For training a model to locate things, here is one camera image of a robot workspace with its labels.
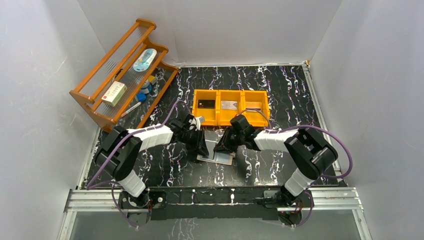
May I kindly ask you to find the white leather card holder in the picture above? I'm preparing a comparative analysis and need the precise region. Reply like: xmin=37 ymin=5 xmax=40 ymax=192
xmin=196 ymin=140 xmax=235 ymax=166

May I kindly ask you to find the black credit card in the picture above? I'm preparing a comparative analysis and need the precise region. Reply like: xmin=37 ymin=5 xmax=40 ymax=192
xmin=197 ymin=99 xmax=216 ymax=109

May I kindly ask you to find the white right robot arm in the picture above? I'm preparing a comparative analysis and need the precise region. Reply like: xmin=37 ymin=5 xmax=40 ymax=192
xmin=213 ymin=114 xmax=338 ymax=207

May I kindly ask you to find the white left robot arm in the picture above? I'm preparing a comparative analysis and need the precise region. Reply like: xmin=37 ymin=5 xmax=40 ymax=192
xmin=94 ymin=113 xmax=209 ymax=208

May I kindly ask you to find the silver card in tray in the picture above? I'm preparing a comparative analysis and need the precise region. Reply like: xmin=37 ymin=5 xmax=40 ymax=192
xmin=220 ymin=100 xmax=238 ymax=110

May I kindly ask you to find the yellow three-compartment plastic tray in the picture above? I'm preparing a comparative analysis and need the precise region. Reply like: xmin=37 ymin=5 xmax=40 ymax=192
xmin=192 ymin=89 xmax=271 ymax=127

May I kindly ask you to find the white marker pen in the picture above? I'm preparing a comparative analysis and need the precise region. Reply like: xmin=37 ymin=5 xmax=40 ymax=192
xmin=120 ymin=101 xmax=142 ymax=118

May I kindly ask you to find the blue cube block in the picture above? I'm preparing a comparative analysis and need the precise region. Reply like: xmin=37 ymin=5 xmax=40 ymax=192
xmin=135 ymin=92 xmax=147 ymax=103

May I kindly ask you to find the blue white tape roll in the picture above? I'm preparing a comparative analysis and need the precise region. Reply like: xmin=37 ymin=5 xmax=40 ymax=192
xmin=139 ymin=79 xmax=153 ymax=95

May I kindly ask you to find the yellow small block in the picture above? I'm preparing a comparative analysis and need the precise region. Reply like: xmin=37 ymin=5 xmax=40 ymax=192
xmin=148 ymin=75 xmax=158 ymax=85

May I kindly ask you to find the orange wooden shelf rack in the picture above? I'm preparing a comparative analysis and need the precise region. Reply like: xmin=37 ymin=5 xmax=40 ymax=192
xmin=69 ymin=18 xmax=179 ymax=132

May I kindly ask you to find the light blue oval case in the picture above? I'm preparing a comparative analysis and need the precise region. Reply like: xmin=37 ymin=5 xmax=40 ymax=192
xmin=132 ymin=48 xmax=157 ymax=72

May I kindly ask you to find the white red-print box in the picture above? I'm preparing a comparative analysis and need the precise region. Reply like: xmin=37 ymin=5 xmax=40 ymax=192
xmin=101 ymin=81 xmax=128 ymax=107

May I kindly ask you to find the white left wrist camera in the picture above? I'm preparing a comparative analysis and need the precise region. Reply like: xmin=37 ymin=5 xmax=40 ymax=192
xmin=189 ymin=116 xmax=205 ymax=131

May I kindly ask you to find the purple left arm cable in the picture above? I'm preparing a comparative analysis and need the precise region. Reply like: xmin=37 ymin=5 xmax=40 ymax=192
xmin=86 ymin=99 xmax=193 ymax=229

